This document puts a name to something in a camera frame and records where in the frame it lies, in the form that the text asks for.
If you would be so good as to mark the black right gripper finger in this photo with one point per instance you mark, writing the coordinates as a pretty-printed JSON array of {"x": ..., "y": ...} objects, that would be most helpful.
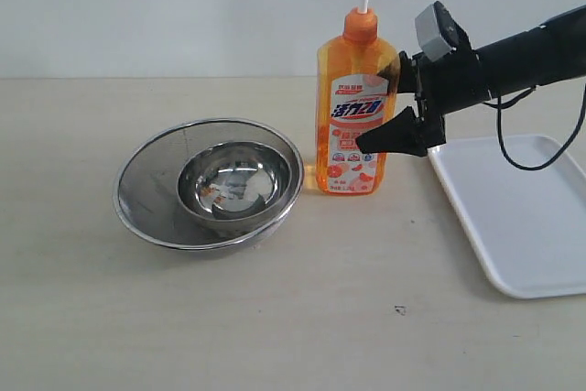
[
  {"x": 402, "y": 135},
  {"x": 393, "y": 75}
]

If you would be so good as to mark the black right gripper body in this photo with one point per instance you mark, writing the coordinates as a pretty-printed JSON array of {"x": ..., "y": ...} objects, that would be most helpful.
[{"x": 460, "y": 79}]

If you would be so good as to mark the orange pump soap bottle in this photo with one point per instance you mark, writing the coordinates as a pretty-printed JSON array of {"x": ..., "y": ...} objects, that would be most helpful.
[{"x": 352, "y": 99}]

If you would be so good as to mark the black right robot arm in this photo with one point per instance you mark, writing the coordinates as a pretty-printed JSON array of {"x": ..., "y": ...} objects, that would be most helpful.
[{"x": 550, "y": 52}]

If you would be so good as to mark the small steel inner bowl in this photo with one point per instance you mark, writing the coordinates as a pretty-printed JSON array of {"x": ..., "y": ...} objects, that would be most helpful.
[{"x": 235, "y": 186}]

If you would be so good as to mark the steel mesh strainer basket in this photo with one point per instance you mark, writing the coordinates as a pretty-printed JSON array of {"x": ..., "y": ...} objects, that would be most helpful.
[{"x": 145, "y": 196}]

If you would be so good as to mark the white rectangular plastic tray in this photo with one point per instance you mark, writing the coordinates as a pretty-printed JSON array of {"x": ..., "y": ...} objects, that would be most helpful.
[{"x": 526, "y": 228}]

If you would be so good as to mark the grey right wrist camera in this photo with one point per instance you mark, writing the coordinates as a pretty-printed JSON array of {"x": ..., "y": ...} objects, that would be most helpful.
[{"x": 436, "y": 31}]

